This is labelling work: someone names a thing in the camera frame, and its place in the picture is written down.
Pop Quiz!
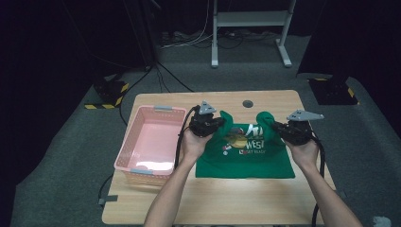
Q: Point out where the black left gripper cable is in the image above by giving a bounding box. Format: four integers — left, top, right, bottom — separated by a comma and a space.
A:
174, 105, 201, 168

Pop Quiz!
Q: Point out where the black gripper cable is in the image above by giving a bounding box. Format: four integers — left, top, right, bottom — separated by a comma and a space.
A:
310, 135, 326, 227
174, 105, 201, 168

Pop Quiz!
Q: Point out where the white metal desk frame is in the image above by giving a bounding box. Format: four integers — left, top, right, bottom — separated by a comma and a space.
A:
211, 0, 297, 69

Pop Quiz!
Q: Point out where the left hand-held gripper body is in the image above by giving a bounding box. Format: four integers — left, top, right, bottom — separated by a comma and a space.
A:
188, 100, 218, 138

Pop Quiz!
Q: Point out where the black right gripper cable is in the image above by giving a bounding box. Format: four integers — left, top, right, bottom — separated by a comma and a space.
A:
310, 135, 326, 227

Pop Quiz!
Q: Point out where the person's right hand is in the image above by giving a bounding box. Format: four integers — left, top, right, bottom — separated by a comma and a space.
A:
285, 140, 320, 169

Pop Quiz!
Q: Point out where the pink plastic basket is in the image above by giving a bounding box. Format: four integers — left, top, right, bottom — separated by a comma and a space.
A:
113, 105, 188, 191

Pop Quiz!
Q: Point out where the black floor cable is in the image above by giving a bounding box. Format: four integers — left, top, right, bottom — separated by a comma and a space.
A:
97, 174, 114, 202
156, 61, 195, 94
118, 65, 155, 126

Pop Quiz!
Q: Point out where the green printed t-shirt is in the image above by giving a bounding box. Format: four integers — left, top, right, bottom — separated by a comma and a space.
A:
195, 110, 296, 180

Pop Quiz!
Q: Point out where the white crumpled object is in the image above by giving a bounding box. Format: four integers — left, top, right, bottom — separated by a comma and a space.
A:
373, 216, 392, 227

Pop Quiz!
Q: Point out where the black stand base striped tape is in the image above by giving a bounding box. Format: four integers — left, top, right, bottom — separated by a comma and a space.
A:
84, 74, 131, 111
306, 75, 360, 106

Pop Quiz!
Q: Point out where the black floor cables bundle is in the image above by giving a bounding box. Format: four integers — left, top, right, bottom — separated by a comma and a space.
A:
217, 29, 280, 50

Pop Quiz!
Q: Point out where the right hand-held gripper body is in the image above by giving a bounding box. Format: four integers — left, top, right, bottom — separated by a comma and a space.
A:
282, 109, 325, 146

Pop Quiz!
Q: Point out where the black stand pole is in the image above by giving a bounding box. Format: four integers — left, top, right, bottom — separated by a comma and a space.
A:
135, 0, 160, 72

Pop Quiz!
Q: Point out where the person's left hand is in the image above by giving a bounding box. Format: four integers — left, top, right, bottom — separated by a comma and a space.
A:
180, 128, 213, 163

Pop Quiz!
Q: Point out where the white floor cables bundle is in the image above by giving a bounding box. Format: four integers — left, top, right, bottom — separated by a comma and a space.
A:
160, 0, 216, 50

